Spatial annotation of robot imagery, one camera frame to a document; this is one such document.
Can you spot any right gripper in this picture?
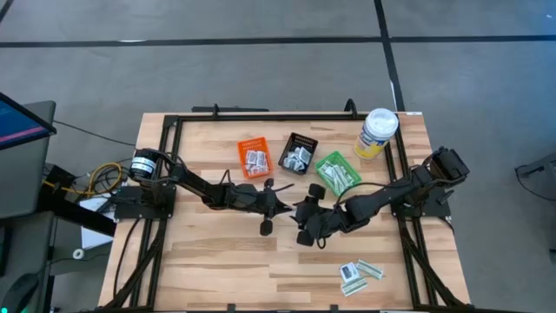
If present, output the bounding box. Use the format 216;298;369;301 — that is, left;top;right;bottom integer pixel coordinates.
294;183;348;248

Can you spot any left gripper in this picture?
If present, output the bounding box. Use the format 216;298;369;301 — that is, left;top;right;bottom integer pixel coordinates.
216;177;295;237

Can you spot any green plastic basket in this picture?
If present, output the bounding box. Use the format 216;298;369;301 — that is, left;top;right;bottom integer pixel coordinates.
314;150;363;197

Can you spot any black plastic basket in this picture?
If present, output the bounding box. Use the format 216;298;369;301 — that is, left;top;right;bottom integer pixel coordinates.
277;132;319;176

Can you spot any orange plastic basket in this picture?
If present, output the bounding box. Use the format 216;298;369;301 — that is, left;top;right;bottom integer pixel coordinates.
236;137;275;179

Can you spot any yellow Lysol wipes canister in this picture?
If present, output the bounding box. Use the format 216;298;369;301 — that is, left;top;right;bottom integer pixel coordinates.
354;107;400;160

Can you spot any white paper sheet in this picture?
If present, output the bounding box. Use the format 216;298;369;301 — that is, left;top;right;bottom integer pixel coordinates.
79;196;116;250

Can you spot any black side desk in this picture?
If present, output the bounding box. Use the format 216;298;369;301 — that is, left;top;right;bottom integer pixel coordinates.
0;163;118;313

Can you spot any grey stand leg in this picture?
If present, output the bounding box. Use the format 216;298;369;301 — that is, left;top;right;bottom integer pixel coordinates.
514;151;556;179

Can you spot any computer monitor blue screen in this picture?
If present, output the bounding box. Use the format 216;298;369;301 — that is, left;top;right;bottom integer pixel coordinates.
0;91;58;151

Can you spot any black computer mouse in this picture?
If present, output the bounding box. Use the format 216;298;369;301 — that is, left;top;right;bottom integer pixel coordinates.
0;272;40;313

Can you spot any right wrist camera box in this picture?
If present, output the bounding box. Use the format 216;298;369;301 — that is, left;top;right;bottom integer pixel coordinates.
324;210;348;231

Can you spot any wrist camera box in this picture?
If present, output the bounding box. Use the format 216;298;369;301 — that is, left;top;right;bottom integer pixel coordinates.
234;184;258;205
324;210;348;231

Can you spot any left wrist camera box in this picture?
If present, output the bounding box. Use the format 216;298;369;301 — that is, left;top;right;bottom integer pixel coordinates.
234;184;258;205

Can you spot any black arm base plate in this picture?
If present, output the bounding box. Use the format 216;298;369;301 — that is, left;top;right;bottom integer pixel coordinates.
387;182;453;219
113;185;175;221

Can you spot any yellow cable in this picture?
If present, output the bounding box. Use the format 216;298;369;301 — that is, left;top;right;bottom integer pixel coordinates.
42;162;125;197

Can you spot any thin black floor cable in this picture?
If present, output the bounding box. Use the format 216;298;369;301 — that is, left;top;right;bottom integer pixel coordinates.
52;120;137;147
514;167;556;203

